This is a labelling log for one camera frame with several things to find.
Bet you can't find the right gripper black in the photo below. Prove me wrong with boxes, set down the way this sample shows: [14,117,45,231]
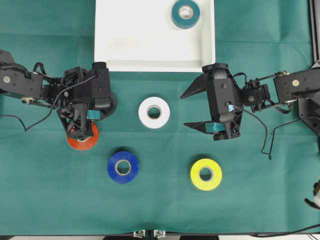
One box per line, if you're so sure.
[180,73,243,141]

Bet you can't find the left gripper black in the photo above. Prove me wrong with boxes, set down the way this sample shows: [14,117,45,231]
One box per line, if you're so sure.
[56,66,98,139]

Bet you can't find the black tape roll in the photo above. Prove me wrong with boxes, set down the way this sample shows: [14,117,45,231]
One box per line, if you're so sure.
[100,92,118,120]

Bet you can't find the white tape roll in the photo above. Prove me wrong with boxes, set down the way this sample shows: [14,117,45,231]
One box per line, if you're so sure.
[138,96,171,129]

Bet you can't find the blue tape roll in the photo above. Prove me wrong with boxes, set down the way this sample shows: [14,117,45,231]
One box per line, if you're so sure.
[107,151,140,184]

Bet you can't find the teal green tape roll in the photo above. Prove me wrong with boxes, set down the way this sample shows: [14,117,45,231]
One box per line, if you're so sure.
[171,0,200,29]

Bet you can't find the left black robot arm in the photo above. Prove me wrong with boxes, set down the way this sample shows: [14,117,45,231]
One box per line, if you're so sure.
[0,50,96,141]

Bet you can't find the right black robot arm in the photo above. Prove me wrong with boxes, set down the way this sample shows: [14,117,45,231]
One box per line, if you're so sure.
[181,63,320,141]

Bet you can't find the red tape roll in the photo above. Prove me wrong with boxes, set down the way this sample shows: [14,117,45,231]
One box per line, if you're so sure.
[66,122,99,151]

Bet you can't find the yellow tape roll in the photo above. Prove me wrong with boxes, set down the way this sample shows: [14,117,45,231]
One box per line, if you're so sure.
[189,158,223,191]

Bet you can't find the white plastic case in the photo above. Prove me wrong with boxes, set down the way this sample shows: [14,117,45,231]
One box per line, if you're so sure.
[93,0,216,73]

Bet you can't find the metal table clamp brackets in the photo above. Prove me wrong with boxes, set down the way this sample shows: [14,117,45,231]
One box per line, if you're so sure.
[133,229,166,240]

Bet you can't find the white object at edge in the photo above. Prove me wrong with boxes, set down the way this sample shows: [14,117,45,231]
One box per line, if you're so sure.
[304,181,320,210]

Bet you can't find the right wrist camera housing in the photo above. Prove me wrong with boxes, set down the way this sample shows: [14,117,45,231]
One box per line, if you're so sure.
[202,63,241,123]

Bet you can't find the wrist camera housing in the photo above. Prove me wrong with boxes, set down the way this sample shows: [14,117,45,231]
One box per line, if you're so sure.
[202,63,241,123]
[85,61,112,110]

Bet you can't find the left black camera cable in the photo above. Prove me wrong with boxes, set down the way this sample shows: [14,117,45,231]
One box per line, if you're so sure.
[0,73,100,132]

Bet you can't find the black camera cable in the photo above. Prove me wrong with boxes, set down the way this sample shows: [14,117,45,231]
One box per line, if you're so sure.
[226,101,308,161]
[0,73,100,132]

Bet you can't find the left wrist camera housing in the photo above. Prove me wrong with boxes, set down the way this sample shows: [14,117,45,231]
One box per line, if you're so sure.
[85,61,112,110]

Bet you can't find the right black camera cable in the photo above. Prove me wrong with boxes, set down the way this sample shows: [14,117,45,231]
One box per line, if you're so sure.
[226,101,308,161]

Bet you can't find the black aluminium frame rail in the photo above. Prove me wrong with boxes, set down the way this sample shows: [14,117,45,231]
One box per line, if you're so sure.
[309,0,320,63]

